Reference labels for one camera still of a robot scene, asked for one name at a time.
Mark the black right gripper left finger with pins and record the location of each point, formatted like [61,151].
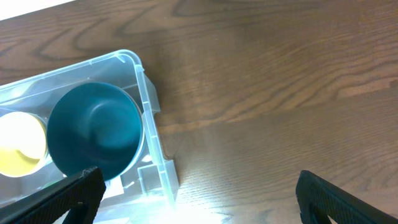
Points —
[77,196]

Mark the yellow bowl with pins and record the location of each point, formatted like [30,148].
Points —
[23,144]

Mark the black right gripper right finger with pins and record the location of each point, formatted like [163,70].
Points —
[322,202]

